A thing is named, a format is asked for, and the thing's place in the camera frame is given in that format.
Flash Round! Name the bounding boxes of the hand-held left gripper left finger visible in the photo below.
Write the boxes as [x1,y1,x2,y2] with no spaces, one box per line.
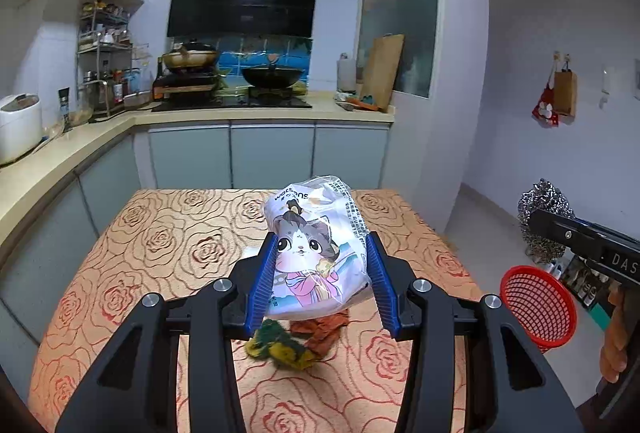
[54,232,277,433]

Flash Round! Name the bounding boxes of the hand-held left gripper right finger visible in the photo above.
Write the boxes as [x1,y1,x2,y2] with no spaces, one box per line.
[366,233,586,433]

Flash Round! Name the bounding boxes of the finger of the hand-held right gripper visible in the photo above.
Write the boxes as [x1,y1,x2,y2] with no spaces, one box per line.
[529,208,601,259]

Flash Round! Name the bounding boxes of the steel wool scourer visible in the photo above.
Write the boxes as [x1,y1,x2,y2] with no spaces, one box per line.
[517,179,576,266]

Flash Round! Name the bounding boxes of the cat print plastic packet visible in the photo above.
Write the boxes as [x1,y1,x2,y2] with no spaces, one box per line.
[263,174,373,320]

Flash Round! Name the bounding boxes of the red mesh basket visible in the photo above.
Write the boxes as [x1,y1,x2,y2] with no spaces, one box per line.
[500,265,577,354]

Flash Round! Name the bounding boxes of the person's right hand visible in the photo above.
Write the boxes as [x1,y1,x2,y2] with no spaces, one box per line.
[599,285,630,384]

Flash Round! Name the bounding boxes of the green yellow scouring sponge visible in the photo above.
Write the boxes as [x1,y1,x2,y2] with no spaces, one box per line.
[245,318,318,371]

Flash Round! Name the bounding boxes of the rose pattern tablecloth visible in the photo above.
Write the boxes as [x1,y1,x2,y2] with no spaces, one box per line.
[27,188,481,433]

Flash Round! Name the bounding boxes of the red hanging bag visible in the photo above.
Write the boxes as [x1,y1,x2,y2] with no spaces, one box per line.
[531,70,561,128]

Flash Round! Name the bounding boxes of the grey kitchen counter cabinets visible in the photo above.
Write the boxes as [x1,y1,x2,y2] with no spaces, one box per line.
[0,94,396,346]

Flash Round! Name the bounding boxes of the orange kitchen tool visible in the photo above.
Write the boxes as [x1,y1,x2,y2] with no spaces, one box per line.
[337,96,378,111]

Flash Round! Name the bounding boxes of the black gas hob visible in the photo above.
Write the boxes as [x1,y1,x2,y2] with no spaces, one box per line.
[151,92,313,113]

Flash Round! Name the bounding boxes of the black wok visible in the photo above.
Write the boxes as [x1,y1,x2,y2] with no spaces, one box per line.
[241,54,306,90]

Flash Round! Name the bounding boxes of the black induction cooker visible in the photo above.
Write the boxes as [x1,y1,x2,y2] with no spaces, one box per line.
[152,70,221,100]

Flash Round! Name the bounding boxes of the wooden cutting board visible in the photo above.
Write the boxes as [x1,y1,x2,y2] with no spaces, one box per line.
[361,34,405,110]

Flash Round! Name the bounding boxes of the brass frying pan with lid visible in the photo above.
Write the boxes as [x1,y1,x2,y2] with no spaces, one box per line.
[161,40,221,70]

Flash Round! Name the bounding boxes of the black and white carton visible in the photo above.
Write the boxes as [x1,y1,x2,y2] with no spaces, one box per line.
[57,87,72,130]

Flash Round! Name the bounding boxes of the frosted glass panel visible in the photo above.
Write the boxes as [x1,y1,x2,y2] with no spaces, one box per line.
[356,0,440,100]

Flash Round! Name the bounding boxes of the white rice cooker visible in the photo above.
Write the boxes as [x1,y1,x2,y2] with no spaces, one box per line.
[0,93,43,165]

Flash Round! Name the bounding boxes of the metal spice rack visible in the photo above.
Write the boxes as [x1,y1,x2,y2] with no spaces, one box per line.
[76,0,151,119]

